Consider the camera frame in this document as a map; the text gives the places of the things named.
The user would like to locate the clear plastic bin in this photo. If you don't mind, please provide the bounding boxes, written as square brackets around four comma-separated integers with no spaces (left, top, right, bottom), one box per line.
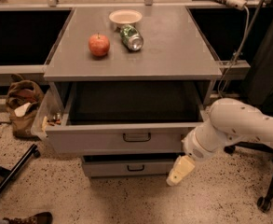
[31,89,63,143]

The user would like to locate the grey lower drawer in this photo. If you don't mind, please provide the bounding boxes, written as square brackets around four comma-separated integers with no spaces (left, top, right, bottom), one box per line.
[82,153,180,177]

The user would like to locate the red apple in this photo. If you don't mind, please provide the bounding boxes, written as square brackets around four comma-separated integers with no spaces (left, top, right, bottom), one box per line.
[89,34,110,57]

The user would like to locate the black top drawer handle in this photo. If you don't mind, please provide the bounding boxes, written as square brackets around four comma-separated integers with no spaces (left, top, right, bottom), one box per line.
[122,133,151,143]

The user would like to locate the white bowl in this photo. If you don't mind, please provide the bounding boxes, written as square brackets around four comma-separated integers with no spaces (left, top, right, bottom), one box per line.
[109,9,143,28]

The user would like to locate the green soda can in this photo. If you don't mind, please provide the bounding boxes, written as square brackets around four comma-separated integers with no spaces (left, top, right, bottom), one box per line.
[120,24,143,51]

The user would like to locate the grey drawer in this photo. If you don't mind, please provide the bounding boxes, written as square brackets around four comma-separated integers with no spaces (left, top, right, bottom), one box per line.
[82,153,180,177]
[46,81,204,155]

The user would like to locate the black drawer handle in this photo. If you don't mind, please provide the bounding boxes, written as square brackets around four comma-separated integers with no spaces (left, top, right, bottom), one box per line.
[122,133,151,143]
[127,164,145,172]

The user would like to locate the black office chair base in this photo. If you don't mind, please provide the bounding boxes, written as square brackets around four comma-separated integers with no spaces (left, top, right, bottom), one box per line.
[223,140,273,213]

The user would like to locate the grey cabinet desk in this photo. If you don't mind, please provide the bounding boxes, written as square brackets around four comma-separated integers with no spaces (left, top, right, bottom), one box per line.
[43,5,223,126]

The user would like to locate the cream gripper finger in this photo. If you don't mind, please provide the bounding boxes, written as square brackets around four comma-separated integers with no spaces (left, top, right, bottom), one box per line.
[166,170,183,186]

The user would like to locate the grey top drawer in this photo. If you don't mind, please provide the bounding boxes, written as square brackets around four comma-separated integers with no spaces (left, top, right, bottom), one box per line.
[46,81,204,155]

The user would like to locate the grey cable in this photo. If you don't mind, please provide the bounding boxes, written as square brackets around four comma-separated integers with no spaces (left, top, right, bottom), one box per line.
[217,5,252,98]

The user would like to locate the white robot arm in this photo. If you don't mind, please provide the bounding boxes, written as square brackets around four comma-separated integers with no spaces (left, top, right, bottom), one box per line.
[166,98,273,186]

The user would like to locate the black lower drawer handle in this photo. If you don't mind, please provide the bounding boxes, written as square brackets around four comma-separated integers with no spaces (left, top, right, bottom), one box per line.
[127,164,145,172]

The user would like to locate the brown shoe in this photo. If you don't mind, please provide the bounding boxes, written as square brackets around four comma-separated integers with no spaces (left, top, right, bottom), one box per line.
[4,212,53,224]

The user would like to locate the black stand leg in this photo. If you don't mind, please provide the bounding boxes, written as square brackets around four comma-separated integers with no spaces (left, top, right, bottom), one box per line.
[0,144,40,194]

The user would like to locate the brown cloth bag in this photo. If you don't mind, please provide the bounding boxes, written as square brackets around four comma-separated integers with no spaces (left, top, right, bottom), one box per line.
[6,74,44,138]

